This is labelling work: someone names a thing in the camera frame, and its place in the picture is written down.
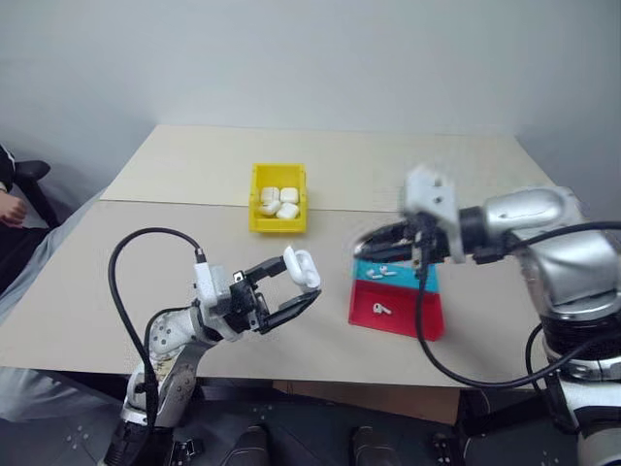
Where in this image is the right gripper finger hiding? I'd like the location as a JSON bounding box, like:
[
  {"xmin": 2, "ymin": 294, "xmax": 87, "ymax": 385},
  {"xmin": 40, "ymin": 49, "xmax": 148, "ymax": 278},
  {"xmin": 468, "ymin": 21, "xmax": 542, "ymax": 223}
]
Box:
[
  {"xmin": 352, "ymin": 220, "xmax": 411, "ymax": 251},
  {"xmin": 353, "ymin": 241, "xmax": 414, "ymax": 266}
]

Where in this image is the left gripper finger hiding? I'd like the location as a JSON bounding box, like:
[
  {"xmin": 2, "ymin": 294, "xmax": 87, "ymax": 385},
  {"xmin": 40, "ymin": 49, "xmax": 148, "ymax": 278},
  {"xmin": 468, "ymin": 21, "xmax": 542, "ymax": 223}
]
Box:
[
  {"xmin": 245, "ymin": 255, "xmax": 291, "ymax": 288},
  {"xmin": 263, "ymin": 288, "xmax": 323, "ymax": 335}
]

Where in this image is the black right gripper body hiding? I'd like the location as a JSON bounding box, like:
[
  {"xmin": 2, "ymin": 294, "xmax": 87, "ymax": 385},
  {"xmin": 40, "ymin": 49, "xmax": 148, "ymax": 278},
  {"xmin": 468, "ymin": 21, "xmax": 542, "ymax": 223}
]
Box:
[{"xmin": 405, "ymin": 213, "xmax": 463, "ymax": 266}]

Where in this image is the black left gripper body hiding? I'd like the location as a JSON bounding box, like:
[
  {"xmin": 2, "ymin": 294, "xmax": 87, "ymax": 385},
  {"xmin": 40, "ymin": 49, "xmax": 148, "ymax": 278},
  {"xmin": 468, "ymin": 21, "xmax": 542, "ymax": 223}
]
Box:
[{"xmin": 212, "ymin": 269, "xmax": 275, "ymax": 341}]

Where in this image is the yellow plastic bin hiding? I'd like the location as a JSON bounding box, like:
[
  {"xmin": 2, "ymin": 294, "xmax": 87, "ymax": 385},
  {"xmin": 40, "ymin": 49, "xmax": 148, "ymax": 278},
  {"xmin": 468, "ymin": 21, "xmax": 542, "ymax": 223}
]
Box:
[{"xmin": 248, "ymin": 162, "xmax": 310, "ymax": 235}]

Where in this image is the bystander bare hand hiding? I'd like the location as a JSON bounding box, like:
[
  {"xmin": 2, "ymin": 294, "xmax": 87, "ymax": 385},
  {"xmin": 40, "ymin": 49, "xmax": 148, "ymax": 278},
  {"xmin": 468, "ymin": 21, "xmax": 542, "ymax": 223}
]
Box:
[{"xmin": 0, "ymin": 191, "xmax": 29, "ymax": 227}]

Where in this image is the teal plastic tray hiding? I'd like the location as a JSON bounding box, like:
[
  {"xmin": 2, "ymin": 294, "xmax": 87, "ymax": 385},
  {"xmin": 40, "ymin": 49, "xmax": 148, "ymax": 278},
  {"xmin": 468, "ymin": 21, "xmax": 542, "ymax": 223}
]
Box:
[{"xmin": 352, "ymin": 256, "xmax": 443, "ymax": 296}]

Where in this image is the red plastic tray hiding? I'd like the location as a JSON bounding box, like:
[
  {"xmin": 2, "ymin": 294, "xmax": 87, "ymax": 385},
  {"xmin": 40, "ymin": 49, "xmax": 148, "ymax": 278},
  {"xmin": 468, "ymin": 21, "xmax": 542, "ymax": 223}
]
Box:
[{"xmin": 347, "ymin": 280, "xmax": 447, "ymax": 343}]

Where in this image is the dark rounded shape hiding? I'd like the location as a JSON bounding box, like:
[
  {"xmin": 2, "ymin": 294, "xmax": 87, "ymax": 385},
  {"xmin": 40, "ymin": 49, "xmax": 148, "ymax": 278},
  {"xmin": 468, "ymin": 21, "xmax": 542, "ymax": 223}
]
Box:
[
  {"xmin": 350, "ymin": 425, "xmax": 390, "ymax": 466},
  {"xmin": 232, "ymin": 425, "xmax": 271, "ymax": 466}
]

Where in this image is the bystander black trouser leg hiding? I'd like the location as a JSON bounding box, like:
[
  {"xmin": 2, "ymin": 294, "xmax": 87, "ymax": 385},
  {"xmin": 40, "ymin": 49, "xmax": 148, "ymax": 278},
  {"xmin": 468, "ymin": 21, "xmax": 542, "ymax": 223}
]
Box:
[{"xmin": 0, "ymin": 223, "xmax": 55, "ymax": 295}]

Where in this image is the black chair armrest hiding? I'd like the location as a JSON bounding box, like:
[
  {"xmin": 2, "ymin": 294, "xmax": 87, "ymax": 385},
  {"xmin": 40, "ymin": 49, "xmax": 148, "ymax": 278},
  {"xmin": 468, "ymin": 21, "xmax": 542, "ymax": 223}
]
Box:
[{"xmin": 14, "ymin": 160, "xmax": 62, "ymax": 229}]

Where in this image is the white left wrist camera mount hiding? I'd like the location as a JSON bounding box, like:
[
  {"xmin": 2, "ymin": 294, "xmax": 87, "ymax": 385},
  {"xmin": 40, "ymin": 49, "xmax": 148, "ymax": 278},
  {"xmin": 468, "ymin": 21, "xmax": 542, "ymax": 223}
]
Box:
[{"xmin": 192, "ymin": 261, "xmax": 229, "ymax": 321}]

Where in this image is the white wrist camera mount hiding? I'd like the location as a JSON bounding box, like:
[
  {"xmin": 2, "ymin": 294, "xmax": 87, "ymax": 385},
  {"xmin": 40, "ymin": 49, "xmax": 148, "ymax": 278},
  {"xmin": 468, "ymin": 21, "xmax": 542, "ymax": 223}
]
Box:
[
  {"xmin": 192, "ymin": 261, "xmax": 229, "ymax": 321},
  {"xmin": 401, "ymin": 166, "xmax": 461, "ymax": 230}
]

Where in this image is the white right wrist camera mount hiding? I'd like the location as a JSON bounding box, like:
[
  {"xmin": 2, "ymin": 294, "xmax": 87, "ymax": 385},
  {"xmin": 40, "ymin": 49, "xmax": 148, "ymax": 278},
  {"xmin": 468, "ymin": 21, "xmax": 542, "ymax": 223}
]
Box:
[{"xmin": 401, "ymin": 166, "xmax": 461, "ymax": 230}]

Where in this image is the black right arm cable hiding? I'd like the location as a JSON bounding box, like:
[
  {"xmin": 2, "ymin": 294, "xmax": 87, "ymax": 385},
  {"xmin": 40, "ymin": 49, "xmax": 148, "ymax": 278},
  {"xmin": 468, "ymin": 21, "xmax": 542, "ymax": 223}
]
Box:
[{"xmin": 411, "ymin": 220, "xmax": 621, "ymax": 433}]

